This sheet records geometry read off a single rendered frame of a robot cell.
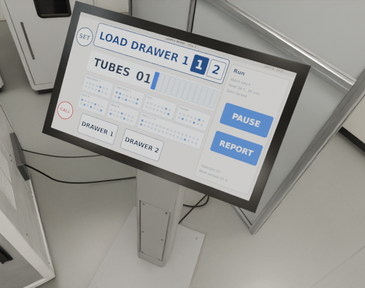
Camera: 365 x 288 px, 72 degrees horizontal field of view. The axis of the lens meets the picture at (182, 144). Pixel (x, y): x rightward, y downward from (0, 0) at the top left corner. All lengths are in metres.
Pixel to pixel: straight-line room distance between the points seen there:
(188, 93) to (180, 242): 1.08
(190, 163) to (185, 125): 0.08
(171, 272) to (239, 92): 1.09
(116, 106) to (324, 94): 0.73
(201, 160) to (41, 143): 1.64
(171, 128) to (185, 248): 1.03
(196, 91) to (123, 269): 1.09
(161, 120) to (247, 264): 1.18
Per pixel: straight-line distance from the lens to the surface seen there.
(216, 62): 0.54
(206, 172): 0.53
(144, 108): 0.55
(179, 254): 1.47
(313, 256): 1.78
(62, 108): 0.65
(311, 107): 1.07
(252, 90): 0.53
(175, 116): 0.54
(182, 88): 0.54
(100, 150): 0.60
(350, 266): 1.88
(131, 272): 1.43
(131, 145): 0.57
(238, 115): 0.52
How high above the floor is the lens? 1.41
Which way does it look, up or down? 46 degrees down
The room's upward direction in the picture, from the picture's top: 10 degrees clockwise
